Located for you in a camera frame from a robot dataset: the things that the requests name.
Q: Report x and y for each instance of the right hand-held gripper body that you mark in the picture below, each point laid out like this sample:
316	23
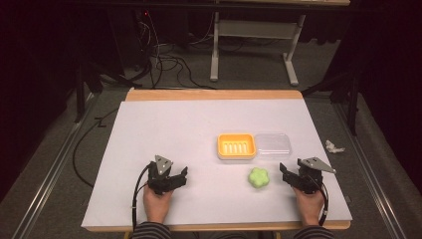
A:
309	177

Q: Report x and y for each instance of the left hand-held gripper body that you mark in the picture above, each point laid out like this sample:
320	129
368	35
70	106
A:
160	179

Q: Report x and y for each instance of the person's left hand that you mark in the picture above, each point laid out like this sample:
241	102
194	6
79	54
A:
156	205

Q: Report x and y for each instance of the person's right hand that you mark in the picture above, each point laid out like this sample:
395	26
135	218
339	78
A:
309	206

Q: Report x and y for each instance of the clear plastic soap dish lid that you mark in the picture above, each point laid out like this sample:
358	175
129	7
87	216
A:
273	144

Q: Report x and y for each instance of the green flower-shaped soap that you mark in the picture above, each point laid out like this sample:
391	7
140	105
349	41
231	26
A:
258	178

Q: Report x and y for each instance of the crumpled white paper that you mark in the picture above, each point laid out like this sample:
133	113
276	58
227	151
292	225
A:
333	147

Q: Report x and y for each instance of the white table cover sheet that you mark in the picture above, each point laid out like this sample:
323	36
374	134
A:
185	132

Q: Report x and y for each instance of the yellow soap dish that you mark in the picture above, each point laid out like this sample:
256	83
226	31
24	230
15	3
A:
236	146

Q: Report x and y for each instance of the black metal stand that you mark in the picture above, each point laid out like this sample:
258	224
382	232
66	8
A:
348	86
83	83

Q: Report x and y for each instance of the dark computer tower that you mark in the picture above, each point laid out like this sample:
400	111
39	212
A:
131	40

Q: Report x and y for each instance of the metal floor rail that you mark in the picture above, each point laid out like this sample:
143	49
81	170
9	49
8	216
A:
368	166
49	179

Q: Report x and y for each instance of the white metal desk frame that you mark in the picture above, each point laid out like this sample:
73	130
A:
255	29

